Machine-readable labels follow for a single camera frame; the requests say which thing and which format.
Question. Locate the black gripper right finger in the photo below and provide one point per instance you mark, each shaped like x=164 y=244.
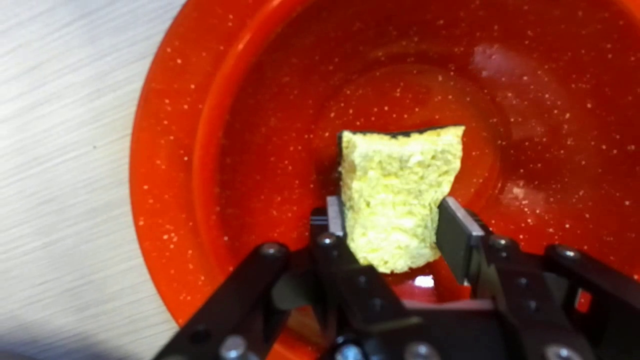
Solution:
x=466 y=246

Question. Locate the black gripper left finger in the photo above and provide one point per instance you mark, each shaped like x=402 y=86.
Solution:
x=337 y=226

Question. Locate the yellow sponge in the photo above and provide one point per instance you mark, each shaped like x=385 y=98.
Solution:
x=397 y=200

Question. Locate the red bowl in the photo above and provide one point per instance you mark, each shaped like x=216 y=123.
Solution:
x=400 y=72

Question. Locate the red plate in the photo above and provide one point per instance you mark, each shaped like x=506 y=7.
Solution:
x=160 y=200

